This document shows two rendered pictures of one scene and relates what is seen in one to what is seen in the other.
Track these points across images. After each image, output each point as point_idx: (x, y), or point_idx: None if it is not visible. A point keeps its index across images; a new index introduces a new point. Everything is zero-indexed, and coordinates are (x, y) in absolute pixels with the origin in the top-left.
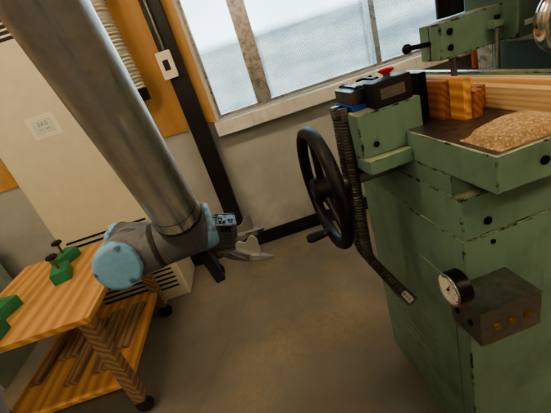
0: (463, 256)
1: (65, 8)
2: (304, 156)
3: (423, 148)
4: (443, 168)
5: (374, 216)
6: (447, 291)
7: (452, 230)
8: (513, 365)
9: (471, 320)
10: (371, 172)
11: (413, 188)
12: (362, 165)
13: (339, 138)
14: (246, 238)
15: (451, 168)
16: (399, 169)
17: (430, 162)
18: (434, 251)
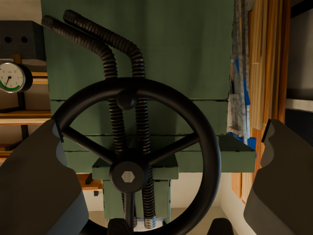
0: (48, 86)
1: None
2: (194, 199)
3: (90, 163)
4: (67, 155)
5: (213, 46)
6: (12, 73)
7: (60, 105)
8: None
9: (7, 43)
10: (91, 170)
11: (110, 124)
12: (107, 173)
13: (144, 198)
14: (272, 160)
15: None
16: (130, 136)
17: (83, 155)
18: (85, 67)
